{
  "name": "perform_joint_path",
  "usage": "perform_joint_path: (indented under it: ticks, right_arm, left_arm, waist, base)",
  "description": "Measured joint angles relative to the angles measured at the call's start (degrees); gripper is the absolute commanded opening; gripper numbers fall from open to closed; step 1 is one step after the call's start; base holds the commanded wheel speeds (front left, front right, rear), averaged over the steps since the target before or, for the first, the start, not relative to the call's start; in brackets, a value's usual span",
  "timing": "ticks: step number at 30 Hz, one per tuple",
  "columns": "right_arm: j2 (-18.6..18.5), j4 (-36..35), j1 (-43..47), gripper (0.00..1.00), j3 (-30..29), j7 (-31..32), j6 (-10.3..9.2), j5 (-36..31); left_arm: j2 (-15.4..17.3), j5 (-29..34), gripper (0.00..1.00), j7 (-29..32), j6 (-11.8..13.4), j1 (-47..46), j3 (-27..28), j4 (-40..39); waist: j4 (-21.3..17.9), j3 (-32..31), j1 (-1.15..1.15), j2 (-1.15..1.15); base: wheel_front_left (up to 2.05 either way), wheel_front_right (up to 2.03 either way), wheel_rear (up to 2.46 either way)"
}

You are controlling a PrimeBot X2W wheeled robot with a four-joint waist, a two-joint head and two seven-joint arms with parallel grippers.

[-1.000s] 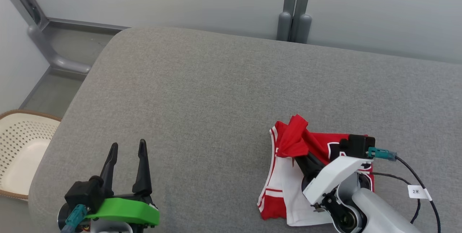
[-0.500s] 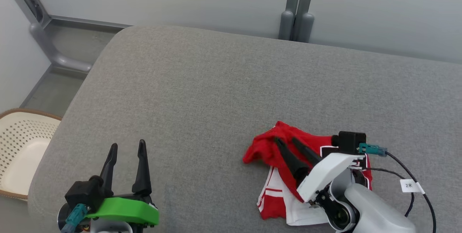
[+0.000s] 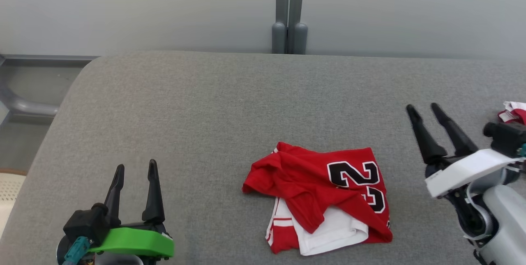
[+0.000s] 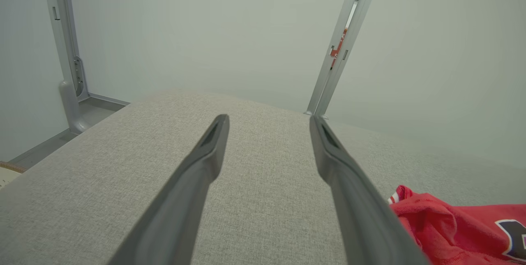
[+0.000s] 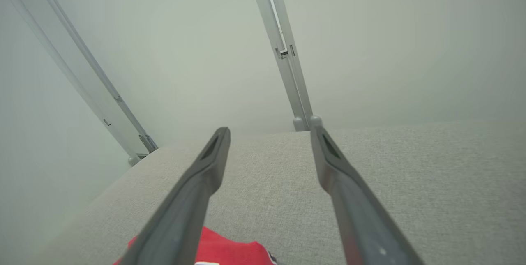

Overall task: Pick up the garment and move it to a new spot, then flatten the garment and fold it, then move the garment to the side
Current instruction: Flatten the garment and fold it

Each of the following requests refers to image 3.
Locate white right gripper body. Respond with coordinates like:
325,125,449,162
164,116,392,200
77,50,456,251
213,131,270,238
424,149,524,199

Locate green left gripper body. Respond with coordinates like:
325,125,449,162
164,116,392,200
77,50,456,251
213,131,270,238
88,222,175,259

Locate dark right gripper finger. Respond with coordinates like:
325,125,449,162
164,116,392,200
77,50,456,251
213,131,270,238
431,103,479,157
406,104,448,165

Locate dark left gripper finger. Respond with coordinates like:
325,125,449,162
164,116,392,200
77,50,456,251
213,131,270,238
142,159,166,224
104,164,125,228

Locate red shorts white waistband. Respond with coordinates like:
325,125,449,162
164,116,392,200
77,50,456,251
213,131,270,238
497,101,526,125

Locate red jersey white sleeves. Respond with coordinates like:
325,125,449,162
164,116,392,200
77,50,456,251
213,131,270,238
242,141,394,256

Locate beige perforated laundry basket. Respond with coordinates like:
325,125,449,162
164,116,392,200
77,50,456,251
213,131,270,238
0,169,28,239

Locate grey metal floor pipe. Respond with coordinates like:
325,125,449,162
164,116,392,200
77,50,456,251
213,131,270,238
0,86,60,117

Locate teal left camera connector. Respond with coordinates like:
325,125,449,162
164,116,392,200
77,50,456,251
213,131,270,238
62,236,91,265

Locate grey frame base rail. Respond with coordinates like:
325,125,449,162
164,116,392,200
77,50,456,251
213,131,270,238
0,54,99,67

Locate grey metal frame post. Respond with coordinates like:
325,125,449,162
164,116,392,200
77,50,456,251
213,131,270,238
272,0,291,54
288,0,308,55

